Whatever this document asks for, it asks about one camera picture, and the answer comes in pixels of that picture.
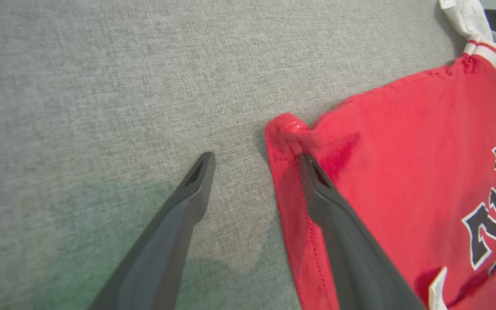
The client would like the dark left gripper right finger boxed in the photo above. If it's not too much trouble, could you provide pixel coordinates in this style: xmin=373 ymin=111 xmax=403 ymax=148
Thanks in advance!
xmin=298 ymin=154 xmax=427 ymax=310

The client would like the red jersey with printed letters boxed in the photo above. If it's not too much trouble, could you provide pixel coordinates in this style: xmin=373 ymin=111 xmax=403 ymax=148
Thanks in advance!
xmin=265 ymin=0 xmax=496 ymax=310

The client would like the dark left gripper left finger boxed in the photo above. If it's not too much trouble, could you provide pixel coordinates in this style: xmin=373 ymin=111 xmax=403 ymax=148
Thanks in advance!
xmin=88 ymin=152 xmax=216 ymax=310

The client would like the grey fabric sofa surface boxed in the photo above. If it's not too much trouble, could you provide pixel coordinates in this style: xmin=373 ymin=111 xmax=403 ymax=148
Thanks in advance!
xmin=0 ymin=0 xmax=496 ymax=310

